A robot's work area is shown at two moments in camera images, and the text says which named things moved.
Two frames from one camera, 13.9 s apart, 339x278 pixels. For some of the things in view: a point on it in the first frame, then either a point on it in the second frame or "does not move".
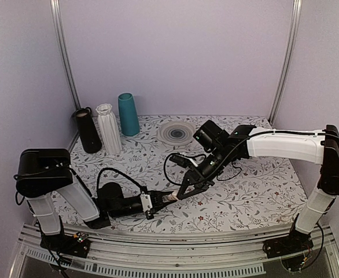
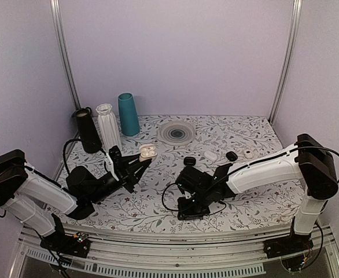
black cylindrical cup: [89, 134] does not move
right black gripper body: [218, 156] → [196, 210]
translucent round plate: [176, 133] does not move
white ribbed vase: [109, 128] does not move
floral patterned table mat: [260, 190] does not move
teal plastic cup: [128, 116] does not move
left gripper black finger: [157, 207] → [137, 171]
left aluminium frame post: [55, 8] does not move
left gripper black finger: [159, 194] → [127, 161]
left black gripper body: [120, 212] → [124, 179]
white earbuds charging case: [173, 197] → [147, 152]
